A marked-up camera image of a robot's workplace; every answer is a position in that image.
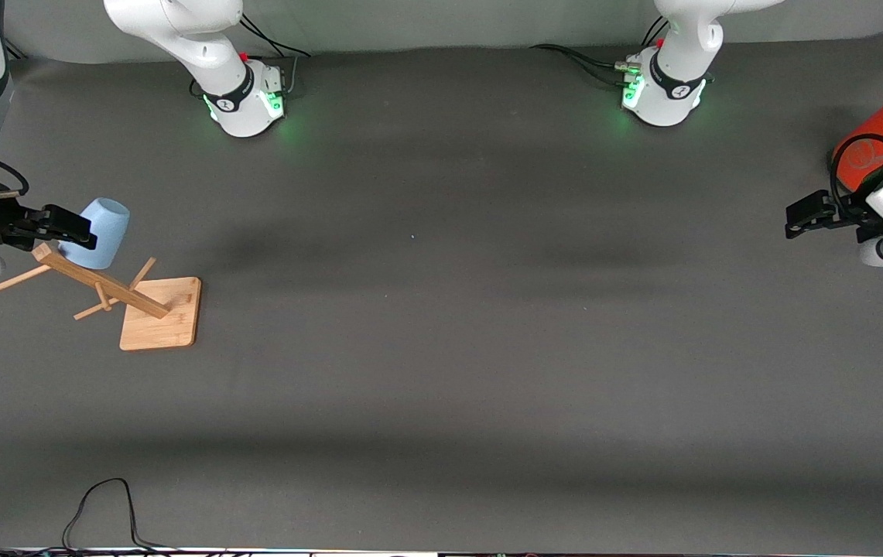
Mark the wooden cup rack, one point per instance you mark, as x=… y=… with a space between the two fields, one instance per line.
x=162 y=317

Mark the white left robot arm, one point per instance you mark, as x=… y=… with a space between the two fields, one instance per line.
x=669 y=93

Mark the dark grey table cloth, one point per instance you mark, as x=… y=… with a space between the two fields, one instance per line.
x=441 y=387

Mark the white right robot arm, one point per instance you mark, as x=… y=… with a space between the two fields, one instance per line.
x=209 y=46

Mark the light blue cup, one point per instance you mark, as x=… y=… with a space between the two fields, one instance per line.
x=108 y=228

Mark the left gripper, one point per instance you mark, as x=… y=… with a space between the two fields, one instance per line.
x=848 y=210

